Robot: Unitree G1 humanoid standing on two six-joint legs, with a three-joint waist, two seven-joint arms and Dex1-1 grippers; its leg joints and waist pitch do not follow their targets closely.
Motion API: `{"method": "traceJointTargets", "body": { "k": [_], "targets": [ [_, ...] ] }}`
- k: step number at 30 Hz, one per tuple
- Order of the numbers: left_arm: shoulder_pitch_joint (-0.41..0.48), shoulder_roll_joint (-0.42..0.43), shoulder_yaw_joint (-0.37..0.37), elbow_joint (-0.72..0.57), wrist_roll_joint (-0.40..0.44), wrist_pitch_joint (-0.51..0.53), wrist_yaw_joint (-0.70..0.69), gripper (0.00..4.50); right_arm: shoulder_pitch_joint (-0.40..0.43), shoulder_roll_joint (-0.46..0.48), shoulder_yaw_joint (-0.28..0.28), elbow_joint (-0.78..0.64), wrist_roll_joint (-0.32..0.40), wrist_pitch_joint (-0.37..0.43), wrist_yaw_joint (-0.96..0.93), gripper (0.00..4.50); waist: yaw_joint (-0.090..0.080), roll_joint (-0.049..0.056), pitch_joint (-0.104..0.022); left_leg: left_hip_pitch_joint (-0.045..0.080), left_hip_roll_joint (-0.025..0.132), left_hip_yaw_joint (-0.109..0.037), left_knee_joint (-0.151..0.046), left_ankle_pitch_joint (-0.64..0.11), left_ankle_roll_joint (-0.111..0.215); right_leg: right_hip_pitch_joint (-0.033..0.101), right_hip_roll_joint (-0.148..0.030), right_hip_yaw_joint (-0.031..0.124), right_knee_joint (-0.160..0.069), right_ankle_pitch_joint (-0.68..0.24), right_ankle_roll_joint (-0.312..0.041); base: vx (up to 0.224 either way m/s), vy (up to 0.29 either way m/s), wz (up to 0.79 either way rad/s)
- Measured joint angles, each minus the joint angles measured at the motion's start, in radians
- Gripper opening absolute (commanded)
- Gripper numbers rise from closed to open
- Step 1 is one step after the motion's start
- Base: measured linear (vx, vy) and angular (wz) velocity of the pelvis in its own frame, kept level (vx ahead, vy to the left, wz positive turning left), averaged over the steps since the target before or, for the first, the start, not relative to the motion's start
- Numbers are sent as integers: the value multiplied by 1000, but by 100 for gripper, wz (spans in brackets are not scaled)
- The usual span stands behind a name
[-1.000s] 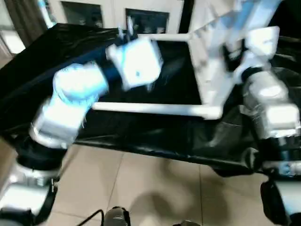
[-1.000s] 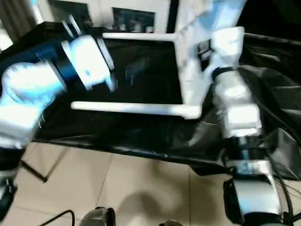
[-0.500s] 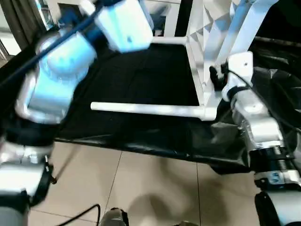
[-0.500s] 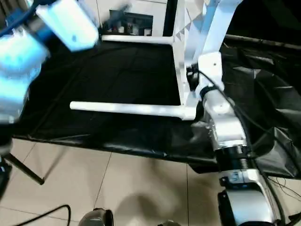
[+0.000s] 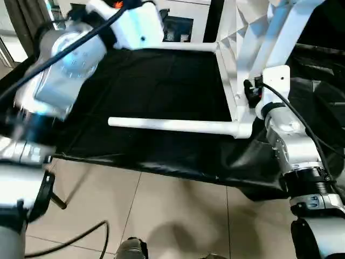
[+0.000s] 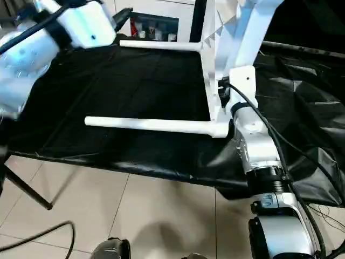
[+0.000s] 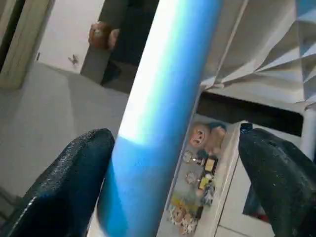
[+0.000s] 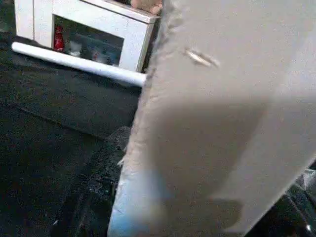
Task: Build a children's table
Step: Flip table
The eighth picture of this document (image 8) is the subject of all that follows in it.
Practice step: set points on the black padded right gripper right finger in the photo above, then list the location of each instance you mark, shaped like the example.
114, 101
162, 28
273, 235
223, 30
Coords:
296, 212

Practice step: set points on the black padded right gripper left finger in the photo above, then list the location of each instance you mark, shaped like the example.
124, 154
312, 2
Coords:
94, 192

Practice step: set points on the white plastic table top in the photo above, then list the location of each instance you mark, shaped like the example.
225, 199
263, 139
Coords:
222, 108

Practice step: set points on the white plastic table leg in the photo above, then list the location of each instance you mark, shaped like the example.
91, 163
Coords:
79, 63

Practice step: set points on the white cabinet with glass doors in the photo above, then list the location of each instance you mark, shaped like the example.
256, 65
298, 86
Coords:
98, 24

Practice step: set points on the brown plush toy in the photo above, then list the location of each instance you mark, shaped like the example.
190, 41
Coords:
148, 5

